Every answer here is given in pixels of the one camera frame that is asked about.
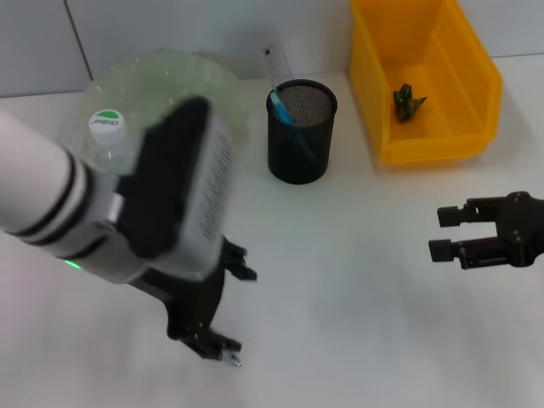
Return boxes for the black mesh pen holder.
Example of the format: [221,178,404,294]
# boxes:
[266,79,339,186]

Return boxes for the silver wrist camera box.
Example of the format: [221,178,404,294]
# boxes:
[122,95,235,286]

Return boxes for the transparent plastic ruler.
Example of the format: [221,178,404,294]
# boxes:
[259,40,298,93]

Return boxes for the yellow plastic bin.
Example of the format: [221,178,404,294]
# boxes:
[348,0,505,166]

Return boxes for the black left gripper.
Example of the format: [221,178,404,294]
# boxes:
[131,239,258,362]

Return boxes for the clear bottle with green label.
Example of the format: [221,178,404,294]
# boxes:
[88,109,141,175]

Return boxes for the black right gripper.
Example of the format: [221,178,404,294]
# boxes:
[428,190,544,271]

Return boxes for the blue scissors with cover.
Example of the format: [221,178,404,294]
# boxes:
[271,87,319,163]

